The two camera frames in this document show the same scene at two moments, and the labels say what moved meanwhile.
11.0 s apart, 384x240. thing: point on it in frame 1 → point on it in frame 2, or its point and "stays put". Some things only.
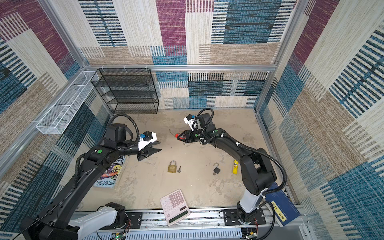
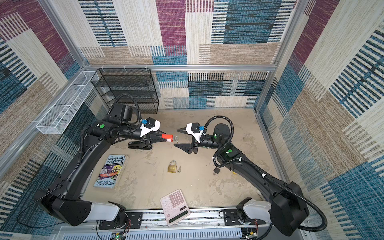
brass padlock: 172,168 stays put
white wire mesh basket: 58,117 stays put
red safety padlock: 185,136 → 167,137
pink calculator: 174,207 stays put
